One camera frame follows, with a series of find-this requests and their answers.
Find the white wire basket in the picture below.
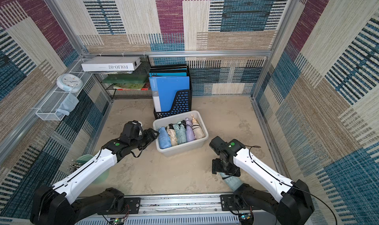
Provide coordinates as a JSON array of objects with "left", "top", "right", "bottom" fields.
[{"left": 36, "top": 58, "right": 92, "bottom": 121}]

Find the mint green umbrella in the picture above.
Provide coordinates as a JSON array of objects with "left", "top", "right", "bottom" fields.
[{"left": 173, "top": 121, "right": 187, "bottom": 145}]

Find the purple umbrella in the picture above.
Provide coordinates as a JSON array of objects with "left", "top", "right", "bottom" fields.
[{"left": 185, "top": 118, "right": 196, "bottom": 142}]

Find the beige umbrella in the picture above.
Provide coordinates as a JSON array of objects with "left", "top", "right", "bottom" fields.
[{"left": 191, "top": 115, "right": 205, "bottom": 140}]

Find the black file holder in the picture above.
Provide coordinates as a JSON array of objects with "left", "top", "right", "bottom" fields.
[{"left": 149, "top": 65, "right": 192, "bottom": 119}]

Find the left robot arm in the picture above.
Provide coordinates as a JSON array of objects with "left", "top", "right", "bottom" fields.
[{"left": 30, "top": 120, "right": 159, "bottom": 225}]

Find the white round clock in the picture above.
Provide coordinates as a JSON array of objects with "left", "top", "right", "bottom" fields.
[{"left": 56, "top": 74, "right": 83, "bottom": 93}]

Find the black wire shelf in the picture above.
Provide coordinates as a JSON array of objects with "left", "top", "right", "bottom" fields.
[{"left": 94, "top": 56, "right": 152, "bottom": 101}]

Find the white plastic storage box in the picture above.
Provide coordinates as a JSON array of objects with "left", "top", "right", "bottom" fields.
[{"left": 153, "top": 111, "right": 209, "bottom": 157}]

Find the blue umbrella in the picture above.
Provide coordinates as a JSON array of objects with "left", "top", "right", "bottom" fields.
[{"left": 159, "top": 127, "right": 172, "bottom": 149}]

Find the white folio box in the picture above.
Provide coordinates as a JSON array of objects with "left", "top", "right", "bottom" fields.
[{"left": 82, "top": 56, "right": 141, "bottom": 72}]

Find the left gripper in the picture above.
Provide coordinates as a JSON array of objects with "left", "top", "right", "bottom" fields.
[{"left": 129, "top": 127, "right": 160, "bottom": 151}]

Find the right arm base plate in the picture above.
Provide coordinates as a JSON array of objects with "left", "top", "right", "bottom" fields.
[{"left": 220, "top": 194, "right": 237, "bottom": 212}]

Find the cream umbrella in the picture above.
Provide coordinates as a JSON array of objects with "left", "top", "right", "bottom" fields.
[{"left": 166, "top": 124, "right": 178, "bottom": 146}]

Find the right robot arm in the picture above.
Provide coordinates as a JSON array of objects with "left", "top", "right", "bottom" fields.
[{"left": 210, "top": 136, "right": 315, "bottom": 225}]

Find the light blue cloth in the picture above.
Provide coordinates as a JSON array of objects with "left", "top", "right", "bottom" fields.
[{"left": 56, "top": 93, "right": 79, "bottom": 117}]

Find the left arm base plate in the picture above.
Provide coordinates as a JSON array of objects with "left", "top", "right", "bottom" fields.
[{"left": 121, "top": 197, "right": 141, "bottom": 215}]

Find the green open umbrella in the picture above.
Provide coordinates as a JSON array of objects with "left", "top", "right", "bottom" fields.
[{"left": 67, "top": 155, "right": 109, "bottom": 185}]

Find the blue folder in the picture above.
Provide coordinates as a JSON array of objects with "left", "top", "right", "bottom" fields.
[{"left": 149, "top": 76, "right": 190, "bottom": 112}]

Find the teal umbrella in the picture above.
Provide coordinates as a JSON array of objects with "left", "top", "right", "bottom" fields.
[{"left": 218, "top": 172, "right": 243, "bottom": 191}]

